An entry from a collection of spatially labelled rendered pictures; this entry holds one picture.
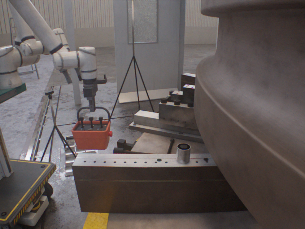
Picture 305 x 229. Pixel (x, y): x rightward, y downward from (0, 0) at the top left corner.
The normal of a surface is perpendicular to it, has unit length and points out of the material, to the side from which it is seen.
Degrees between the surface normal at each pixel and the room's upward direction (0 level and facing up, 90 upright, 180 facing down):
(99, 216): 0
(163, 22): 90
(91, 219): 0
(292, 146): 25
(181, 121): 90
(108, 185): 90
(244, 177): 90
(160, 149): 0
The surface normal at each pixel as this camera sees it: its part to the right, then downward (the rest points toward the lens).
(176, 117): -0.38, 0.36
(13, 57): 0.88, 0.15
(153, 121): -0.36, 0.05
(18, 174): 0.00, -0.92
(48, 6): 0.32, 0.36
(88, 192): 0.00, 0.39
